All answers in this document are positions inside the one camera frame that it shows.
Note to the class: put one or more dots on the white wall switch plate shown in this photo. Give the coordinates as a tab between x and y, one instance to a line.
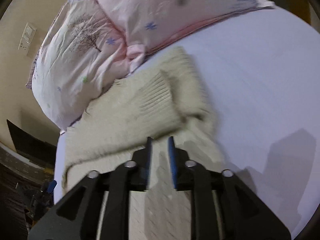
27	38

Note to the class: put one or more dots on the lavender bed sheet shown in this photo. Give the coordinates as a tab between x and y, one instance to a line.
261	74

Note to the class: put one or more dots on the cream cable-knit sweater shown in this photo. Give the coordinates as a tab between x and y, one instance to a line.
167	99

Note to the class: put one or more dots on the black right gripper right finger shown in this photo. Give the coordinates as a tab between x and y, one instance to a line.
222	205

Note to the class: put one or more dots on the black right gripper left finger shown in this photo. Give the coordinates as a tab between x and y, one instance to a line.
97	207

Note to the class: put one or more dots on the white pink floral duvet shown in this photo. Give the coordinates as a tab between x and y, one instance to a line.
91	43

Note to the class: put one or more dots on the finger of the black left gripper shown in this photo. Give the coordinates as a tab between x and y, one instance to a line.
51	186

